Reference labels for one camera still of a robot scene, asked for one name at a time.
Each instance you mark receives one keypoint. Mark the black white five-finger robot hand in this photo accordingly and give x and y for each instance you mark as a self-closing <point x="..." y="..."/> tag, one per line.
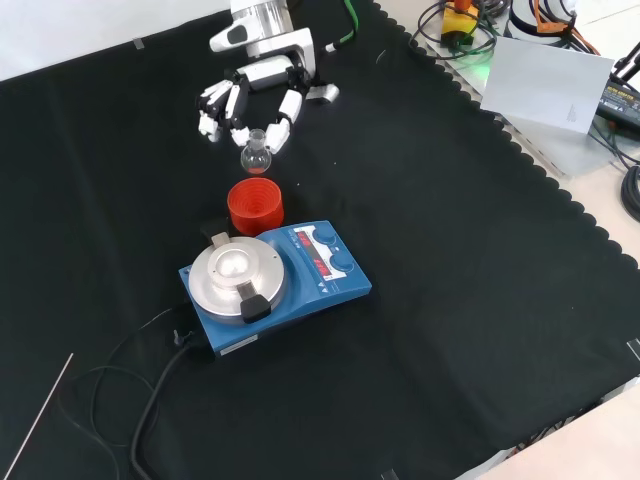
<point x="270" y="70"/>

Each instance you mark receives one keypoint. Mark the blue heater with steel top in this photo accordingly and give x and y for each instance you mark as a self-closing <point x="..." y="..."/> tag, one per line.
<point x="300" y="280"/>

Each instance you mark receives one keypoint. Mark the yellow stop button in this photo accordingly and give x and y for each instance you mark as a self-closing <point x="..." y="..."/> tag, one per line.
<point x="457" y="22"/>

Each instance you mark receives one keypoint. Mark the black bench cloth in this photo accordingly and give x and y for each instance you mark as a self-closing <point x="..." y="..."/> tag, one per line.
<point x="450" y="300"/>

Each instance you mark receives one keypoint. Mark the black power adapter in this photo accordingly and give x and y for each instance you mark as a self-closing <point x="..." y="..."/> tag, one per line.
<point x="620" y="102"/>

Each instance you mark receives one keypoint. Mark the thin metal rod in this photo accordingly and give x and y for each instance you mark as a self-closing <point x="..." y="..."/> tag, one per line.
<point x="39" y="415"/>

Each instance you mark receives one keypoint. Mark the grey metal base plate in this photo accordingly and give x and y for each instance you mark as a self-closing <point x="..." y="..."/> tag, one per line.
<point x="565" y="150"/>

